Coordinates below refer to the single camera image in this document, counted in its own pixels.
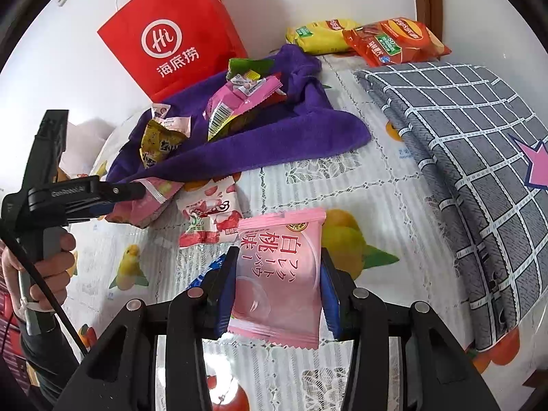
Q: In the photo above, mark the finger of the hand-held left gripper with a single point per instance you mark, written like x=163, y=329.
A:
x=103, y=209
x=126, y=191

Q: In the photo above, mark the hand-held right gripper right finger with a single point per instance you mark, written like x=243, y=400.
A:
x=330, y=304

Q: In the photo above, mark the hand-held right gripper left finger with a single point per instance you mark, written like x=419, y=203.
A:
x=224, y=308

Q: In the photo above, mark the pink peach snack packet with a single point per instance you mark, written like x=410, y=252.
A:
x=280, y=274

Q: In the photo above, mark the blue snack packet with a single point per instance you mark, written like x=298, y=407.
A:
x=205, y=272

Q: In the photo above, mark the brown yellow snack packet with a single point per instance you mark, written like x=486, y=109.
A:
x=160, y=145

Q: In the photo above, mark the fruit print tablecloth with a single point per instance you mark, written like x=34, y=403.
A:
x=385, y=239

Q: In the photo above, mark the white snack packet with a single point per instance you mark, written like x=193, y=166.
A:
x=175, y=122

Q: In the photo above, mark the strawberry print snack packet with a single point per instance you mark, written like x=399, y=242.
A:
x=209, y=218

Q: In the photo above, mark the yellow green snack packet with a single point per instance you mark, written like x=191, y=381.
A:
x=231, y=126

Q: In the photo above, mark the magenta snack packet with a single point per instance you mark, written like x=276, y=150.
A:
x=239, y=102

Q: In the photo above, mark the small white pink candy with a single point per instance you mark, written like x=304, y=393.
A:
x=244, y=83

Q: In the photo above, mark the red paper bag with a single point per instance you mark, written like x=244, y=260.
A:
x=175, y=38

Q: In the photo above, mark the purple towel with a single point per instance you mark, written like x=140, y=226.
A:
x=278, y=120

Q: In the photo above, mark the grey checked cloth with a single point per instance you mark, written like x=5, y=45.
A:
x=471, y=171

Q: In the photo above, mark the yellow chip bag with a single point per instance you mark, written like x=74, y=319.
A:
x=321, y=36

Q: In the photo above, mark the orange chip bag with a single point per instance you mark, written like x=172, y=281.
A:
x=398, y=43

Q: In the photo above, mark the wooden door frame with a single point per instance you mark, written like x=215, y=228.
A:
x=428, y=0

